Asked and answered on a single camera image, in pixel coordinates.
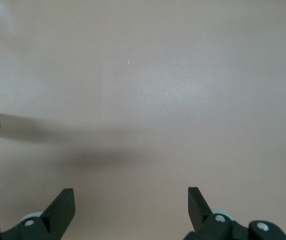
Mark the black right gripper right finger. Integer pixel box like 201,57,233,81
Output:
184,186,286,240

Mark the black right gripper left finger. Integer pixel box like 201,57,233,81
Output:
0,188,76,240

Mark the brown table mat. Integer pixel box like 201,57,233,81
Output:
0,0,286,240

